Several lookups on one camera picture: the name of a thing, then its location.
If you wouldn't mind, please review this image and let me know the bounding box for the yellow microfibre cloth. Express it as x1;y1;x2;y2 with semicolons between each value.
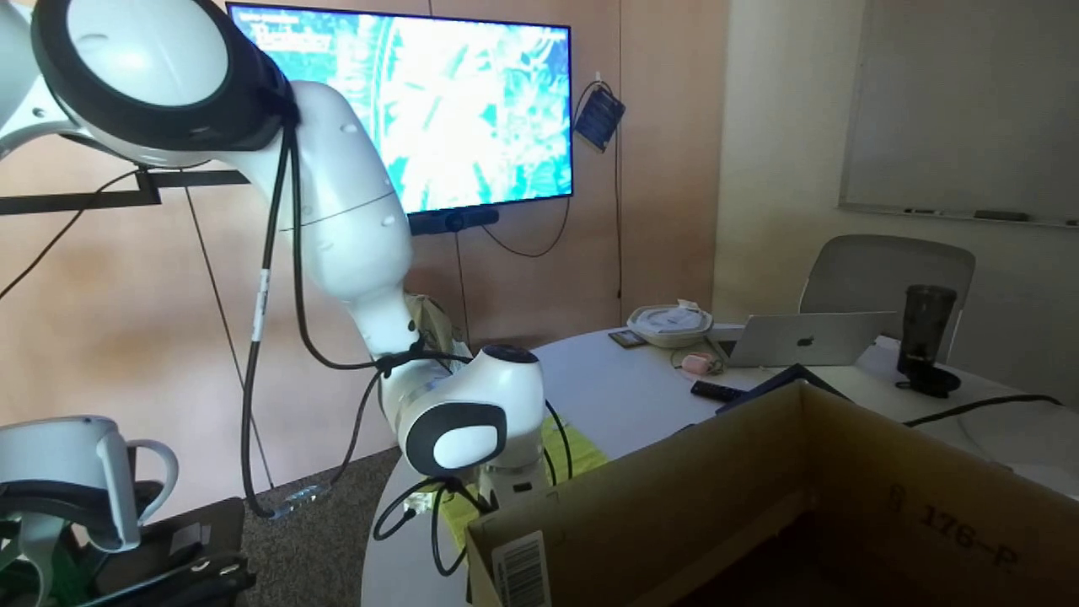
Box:
436;413;613;553

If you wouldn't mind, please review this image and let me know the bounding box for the brown cardboard box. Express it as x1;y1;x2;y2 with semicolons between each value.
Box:
463;376;1079;607

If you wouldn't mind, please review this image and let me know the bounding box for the black bar under tv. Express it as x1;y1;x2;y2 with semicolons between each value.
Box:
409;202;501;239

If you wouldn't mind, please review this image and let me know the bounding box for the white round bowl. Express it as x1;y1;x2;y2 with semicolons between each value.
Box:
623;298;717;349

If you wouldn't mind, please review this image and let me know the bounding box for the pink case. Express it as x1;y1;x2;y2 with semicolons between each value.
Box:
676;347;730;380

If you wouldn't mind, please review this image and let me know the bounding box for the black remote control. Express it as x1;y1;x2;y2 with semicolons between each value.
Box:
687;376;751;403

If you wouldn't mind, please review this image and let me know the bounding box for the black tablet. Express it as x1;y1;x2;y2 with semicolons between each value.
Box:
717;362;853;419

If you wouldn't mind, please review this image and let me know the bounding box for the silver laptop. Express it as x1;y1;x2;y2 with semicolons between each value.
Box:
717;306;903;371

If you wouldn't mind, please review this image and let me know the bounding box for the grey office chair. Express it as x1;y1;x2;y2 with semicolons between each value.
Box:
797;234;979;364

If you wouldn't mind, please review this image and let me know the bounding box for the black cup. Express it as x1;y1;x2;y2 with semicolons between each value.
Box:
898;283;962;373

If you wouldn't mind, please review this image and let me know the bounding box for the black equipment clutter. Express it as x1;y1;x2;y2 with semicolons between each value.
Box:
63;491;260;607

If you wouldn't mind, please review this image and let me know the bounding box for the whiteboard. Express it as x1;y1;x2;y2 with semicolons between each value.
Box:
836;0;1079;234

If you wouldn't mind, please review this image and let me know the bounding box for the blue wall pouch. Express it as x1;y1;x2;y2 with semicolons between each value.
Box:
572;81;626;153

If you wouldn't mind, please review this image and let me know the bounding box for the wall mounted tv screen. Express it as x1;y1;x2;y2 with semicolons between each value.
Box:
231;2;581;221

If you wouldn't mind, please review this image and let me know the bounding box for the black table cable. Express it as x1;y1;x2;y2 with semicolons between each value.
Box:
903;387;1067;431

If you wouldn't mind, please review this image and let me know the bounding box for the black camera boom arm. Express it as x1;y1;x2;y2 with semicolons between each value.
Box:
0;164;254;217

